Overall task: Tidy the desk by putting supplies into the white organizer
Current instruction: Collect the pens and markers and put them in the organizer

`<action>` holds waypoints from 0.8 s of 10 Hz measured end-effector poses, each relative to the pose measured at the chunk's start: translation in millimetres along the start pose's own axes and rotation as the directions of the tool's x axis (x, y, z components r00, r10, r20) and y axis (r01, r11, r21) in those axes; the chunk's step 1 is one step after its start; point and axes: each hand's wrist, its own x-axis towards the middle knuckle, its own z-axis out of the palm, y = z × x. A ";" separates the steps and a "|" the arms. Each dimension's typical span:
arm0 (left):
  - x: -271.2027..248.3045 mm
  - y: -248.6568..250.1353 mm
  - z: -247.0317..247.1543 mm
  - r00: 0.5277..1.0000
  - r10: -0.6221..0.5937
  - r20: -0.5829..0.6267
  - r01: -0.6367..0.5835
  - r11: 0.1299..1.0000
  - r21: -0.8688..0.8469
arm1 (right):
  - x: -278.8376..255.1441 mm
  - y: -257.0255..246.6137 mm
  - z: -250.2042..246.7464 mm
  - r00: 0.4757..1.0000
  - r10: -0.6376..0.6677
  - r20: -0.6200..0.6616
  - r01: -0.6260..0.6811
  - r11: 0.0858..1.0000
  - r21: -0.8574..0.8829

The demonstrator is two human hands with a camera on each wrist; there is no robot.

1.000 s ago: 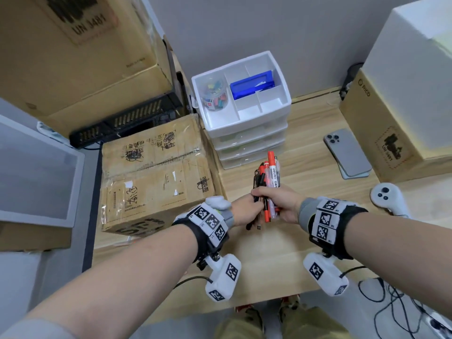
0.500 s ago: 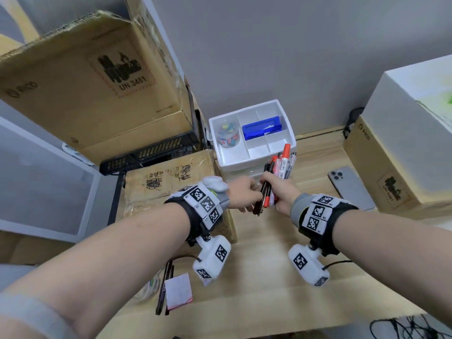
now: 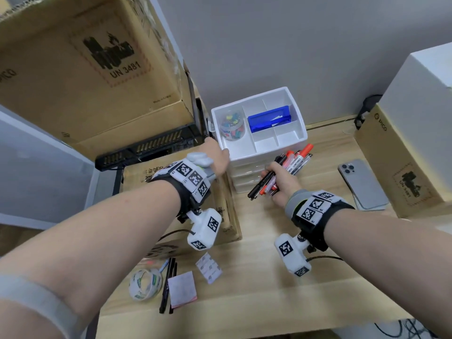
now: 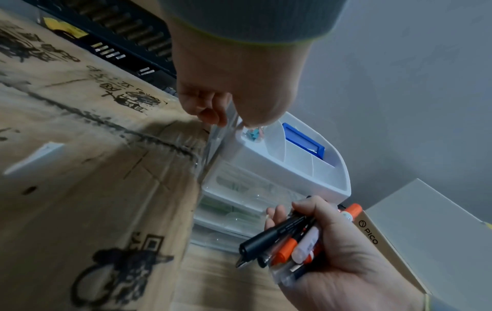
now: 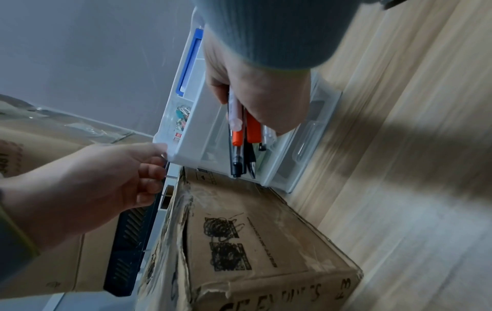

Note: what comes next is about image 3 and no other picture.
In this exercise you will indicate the person's left hand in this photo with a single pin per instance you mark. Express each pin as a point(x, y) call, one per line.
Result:
point(217, 157)

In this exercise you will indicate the person's right hand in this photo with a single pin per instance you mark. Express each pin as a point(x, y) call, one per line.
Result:
point(287, 183)

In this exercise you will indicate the thin black orange pen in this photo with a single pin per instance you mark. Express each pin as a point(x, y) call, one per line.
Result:
point(265, 188)

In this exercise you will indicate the black marker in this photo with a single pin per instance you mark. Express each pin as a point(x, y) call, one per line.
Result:
point(263, 183)

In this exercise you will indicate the slim white marker red cap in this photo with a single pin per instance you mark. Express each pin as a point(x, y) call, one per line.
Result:
point(289, 158)

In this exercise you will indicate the bunch of clear gel pens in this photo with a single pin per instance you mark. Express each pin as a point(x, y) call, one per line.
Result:
point(304, 165)

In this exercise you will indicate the fat white marker orange cap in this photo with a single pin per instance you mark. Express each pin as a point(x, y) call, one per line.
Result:
point(303, 155)

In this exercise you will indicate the clear plastic jar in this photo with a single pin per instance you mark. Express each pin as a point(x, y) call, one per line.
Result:
point(232, 127)

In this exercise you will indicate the pile of colourful binder clips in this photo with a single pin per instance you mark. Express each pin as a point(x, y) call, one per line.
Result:
point(232, 123)

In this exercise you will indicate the white plastic drawer organizer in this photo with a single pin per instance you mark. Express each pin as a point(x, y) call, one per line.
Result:
point(261, 148)

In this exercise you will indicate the printed notes pack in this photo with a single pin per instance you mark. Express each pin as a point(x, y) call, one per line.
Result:
point(209, 268)

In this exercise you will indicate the blue pen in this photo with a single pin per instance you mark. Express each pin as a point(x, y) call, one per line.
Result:
point(163, 266)

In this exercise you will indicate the pink sticky note pad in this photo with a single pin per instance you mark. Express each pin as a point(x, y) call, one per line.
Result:
point(182, 289)

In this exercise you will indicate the clear tape roll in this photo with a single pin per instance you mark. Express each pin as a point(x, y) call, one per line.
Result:
point(136, 291)

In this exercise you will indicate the person's right forearm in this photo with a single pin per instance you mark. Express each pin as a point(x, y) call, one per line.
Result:
point(395, 264)

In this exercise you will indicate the person's left forearm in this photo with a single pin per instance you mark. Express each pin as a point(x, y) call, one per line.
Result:
point(88, 250)

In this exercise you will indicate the left marker wrist band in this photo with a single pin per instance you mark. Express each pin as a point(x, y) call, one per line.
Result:
point(190, 180)

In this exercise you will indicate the marker wrist band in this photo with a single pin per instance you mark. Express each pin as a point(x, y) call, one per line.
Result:
point(190, 180)
point(314, 211)

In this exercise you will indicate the right marker wrist band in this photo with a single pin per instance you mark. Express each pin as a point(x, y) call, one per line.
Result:
point(314, 211)

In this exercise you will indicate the taped brown cardboard box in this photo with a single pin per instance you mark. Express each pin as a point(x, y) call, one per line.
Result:
point(226, 215)

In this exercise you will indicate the black vented device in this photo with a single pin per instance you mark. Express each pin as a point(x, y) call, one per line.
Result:
point(152, 146)

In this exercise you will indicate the grey smartphone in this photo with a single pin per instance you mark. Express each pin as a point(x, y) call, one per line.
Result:
point(363, 183)

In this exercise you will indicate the white flat pad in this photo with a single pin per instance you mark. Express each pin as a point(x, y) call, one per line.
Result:
point(370, 209)

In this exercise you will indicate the white carton box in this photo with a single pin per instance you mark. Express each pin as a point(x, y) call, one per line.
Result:
point(420, 112)

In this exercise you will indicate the open brown cardboard box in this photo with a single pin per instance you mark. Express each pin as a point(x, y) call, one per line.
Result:
point(88, 77)

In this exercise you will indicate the white framed grey panel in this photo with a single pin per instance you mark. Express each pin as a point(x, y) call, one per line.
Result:
point(42, 180)

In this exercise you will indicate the flat brown cardboard sheet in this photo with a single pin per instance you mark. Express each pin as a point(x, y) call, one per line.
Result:
point(17, 240)

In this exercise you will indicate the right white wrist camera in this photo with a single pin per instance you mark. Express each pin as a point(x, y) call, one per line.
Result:
point(291, 254)

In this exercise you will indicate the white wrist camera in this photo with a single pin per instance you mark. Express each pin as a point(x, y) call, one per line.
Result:
point(205, 231)
point(291, 254)

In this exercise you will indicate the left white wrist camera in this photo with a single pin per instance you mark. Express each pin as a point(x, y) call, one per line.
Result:
point(205, 231)

